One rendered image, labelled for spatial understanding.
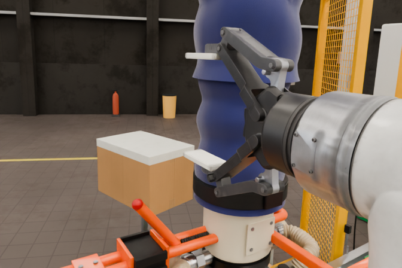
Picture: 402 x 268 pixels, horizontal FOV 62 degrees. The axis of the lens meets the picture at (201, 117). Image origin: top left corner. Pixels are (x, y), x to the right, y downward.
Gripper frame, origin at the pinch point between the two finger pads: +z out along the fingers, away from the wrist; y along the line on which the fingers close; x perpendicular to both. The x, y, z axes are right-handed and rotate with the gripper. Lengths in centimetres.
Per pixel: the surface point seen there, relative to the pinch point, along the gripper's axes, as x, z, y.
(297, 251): 28.9, 5.0, 33.5
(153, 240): 3.7, 22.4, 32.7
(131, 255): -2.9, 18.0, 31.5
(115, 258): -4.7, 22.2, 34.0
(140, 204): -0.2, 20.0, 22.6
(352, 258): 135, 55, 98
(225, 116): 16.4, 15.6, 5.4
